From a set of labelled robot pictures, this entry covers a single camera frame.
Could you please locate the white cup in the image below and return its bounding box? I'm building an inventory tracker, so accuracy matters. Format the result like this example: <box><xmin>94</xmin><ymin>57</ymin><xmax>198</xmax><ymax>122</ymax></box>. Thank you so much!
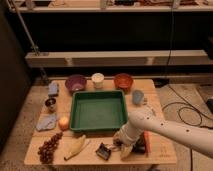
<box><xmin>91</xmin><ymin>73</ymin><xmax>104</xmax><ymax>89</ymax></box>

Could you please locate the black rectangular case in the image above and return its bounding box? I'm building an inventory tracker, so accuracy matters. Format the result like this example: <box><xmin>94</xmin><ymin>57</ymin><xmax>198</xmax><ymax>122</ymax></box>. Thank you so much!
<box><xmin>132</xmin><ymin>135</ymin><xmax>146</xmax><ymax>154</ymax></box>

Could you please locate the blue cloth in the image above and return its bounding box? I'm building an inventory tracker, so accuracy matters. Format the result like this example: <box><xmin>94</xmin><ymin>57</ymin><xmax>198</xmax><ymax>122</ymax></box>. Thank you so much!
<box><xmin>36</xmin><ymin>114</ymin><xmax>57</xmax><ymax>131</ymax></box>

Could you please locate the blue mug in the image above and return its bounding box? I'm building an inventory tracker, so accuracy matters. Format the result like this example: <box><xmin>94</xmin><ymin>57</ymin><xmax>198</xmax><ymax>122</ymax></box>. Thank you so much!
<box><xmin>132</xmin><ymin>90</ymin><xmax>144</xmax><ymax>105</ymax></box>

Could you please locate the purple bowl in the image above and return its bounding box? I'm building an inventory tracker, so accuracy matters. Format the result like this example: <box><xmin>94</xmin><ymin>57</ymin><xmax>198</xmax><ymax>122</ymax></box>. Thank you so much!
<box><xmin>65</xmin><ymin>74</ymin><xmax>87</xmax><ymax>93</ymax></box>

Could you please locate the black floor cable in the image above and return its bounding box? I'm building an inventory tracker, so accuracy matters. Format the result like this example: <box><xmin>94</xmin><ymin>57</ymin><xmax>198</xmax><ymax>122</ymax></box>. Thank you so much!
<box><xmin>162</xmin><ymin>83</ymin><xmax>213</xmax><ymax>171</ymax></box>

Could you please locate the orange apple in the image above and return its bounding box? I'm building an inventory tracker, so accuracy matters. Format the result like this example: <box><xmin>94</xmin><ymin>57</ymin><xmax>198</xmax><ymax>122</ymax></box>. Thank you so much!
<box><xmin>58</xmin><ymin>116</ymin><xmax>69</xmax><ymax>131</ymax></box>

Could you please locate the small metal cup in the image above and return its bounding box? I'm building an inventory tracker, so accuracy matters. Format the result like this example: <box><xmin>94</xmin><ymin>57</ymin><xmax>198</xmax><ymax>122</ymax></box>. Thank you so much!
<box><xmin>45</xmin><ymin>98</ymin><xmax>56</xmax><ymax>112</ymax></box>

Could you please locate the wooden table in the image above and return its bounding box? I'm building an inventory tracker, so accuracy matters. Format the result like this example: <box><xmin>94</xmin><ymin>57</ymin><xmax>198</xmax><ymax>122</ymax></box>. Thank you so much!
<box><xmin>23</xmin><ymin>78</ymin><xmax>178</xmax><ymax>167</ymax></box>

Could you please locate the lower metal shelf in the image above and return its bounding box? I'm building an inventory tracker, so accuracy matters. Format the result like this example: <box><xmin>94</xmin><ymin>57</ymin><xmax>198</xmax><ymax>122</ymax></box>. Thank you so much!
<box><xmin>25</xmin><ymin>50</ymin><xmax>213</xmax><ymax>68</ymax></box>

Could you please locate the yellow banana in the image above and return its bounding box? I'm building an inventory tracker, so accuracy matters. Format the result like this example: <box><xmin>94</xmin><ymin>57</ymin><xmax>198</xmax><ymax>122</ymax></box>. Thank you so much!
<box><xmin>64</xmin><ymin>135</ymin><xmax>90</xmax><ymax>161</ymax></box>

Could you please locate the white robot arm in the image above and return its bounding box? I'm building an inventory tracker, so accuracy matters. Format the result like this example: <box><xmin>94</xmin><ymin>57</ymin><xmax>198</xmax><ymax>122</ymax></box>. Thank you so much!
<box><xmin>114</xmin><ymin>110</ymin><xmax>213</xmax><ymax>159</ymax></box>

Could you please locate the green plastic tray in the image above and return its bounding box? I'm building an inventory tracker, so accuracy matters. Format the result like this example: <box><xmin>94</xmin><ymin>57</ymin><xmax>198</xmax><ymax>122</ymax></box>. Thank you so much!
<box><xmin>69</xmin><ymin>90</ymin><xmax>128</xmax><ymax>132</ymax></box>

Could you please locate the bunch of red grapes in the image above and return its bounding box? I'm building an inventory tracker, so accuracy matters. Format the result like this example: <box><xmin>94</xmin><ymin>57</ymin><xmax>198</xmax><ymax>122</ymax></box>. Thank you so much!
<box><xmin>38</xmin><ymin>132</ymin><xmax>63</xmax><ymax>164</ymax></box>

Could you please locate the orange bowl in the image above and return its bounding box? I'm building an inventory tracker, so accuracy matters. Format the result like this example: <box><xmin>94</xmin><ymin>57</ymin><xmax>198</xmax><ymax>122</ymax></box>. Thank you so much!
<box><xmin>114</xmin><ymin>73</ymin><xmax>133</xmax><ymax>92</ymax></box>

